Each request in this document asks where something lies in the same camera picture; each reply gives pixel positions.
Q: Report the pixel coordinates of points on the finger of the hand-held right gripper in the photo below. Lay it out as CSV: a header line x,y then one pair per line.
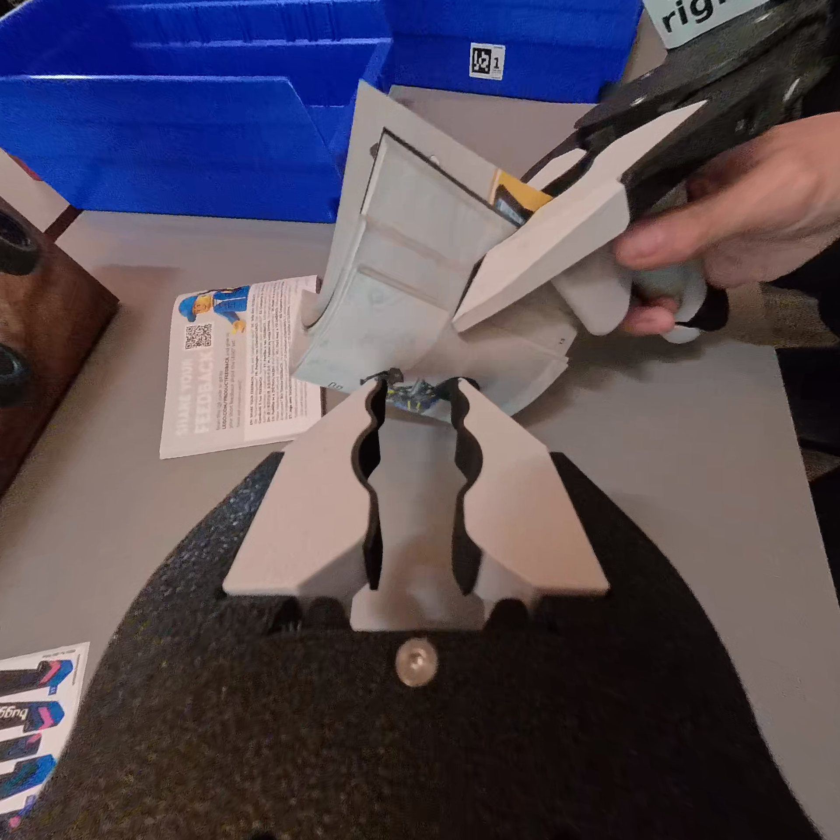
x,y
544,256
643,141

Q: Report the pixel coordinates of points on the dark toy set box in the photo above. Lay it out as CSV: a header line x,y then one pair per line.
x,y
59,328

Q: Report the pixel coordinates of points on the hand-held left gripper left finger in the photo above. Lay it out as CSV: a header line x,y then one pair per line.
x,y
302,525

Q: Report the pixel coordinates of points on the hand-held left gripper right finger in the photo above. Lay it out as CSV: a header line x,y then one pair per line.
x,y
531,525

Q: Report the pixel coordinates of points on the instruction booklet with buggy cover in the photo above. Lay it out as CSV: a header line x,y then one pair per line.
x,y
410,400

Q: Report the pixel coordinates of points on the toy sticker sheet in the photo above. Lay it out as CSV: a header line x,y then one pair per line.
x,y
33,715

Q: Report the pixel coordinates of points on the person's right forearm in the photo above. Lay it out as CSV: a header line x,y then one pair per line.
x,y
820,282

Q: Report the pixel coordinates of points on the person's right hand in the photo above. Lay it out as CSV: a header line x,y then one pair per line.
x,y
754,197

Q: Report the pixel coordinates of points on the blue plastic bin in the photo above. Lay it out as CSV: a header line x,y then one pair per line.
x,y
164,151
558,65

